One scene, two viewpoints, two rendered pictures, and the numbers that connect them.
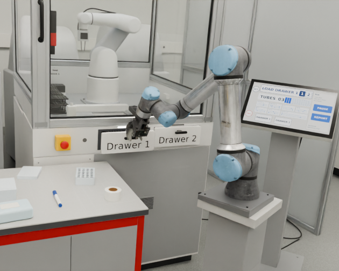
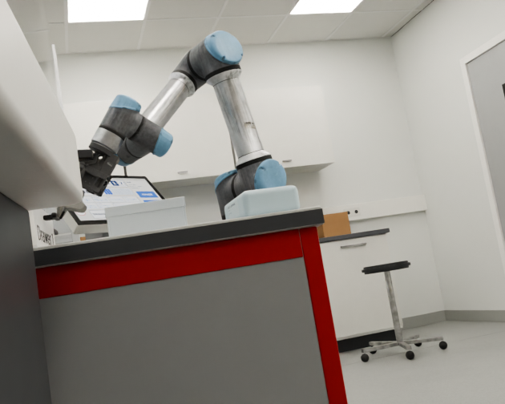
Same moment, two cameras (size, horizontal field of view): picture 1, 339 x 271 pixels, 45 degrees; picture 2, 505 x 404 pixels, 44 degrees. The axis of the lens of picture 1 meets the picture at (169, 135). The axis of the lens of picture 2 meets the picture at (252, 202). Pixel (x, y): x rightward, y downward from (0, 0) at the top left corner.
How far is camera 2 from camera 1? 2.08 m
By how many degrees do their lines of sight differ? 76
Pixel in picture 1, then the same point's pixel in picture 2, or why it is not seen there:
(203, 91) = (169, 109)
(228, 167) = (277, 174)
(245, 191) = not seen: hidden behind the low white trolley
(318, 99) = (134, 186)
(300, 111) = (131, 200)
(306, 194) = not seen: hidden behind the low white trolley
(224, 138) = (255, 143)
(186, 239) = not seen: outside the picture
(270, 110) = (100, 204)
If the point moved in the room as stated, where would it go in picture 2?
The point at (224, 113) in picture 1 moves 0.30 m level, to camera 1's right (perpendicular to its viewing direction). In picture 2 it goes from (245, 112) to (272, 129)
